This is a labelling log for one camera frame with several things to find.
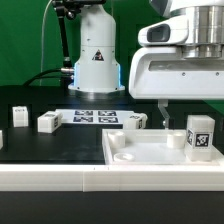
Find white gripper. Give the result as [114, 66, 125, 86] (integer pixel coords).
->
[129, 47, 224, 129]

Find white square tabletop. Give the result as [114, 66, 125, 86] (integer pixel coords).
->
[102, 129, 224, 166]

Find black camera stand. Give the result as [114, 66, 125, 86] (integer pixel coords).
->
[52, 0, 106, 67]

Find white U-shaped fence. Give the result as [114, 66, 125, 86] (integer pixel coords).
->
[0, 162, 224, 192]

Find white cable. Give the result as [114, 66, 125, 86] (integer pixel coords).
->
[39, 0, 54, 87]

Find black cables at base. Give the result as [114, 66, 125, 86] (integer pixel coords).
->
[22, 67, 75, 87]

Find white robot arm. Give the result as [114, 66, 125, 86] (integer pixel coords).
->
[68, 0, 224, 112]

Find white block left edge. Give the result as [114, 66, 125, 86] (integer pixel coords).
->
[0, 130, 3, 150]

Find marker sheet with tags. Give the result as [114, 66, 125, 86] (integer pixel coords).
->
[57, 109, 133, 125]

